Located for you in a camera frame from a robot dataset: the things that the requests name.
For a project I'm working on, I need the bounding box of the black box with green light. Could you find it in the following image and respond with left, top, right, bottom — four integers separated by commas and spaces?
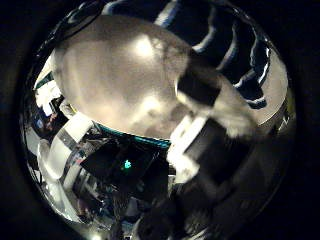
79, 141, 161, 194

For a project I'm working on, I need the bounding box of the teal table edge strip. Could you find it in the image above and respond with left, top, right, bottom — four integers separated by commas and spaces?
93, 123, 171, 149

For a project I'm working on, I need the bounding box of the navy white striped shirt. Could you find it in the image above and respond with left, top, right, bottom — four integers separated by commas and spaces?
103, 0, 273, 111

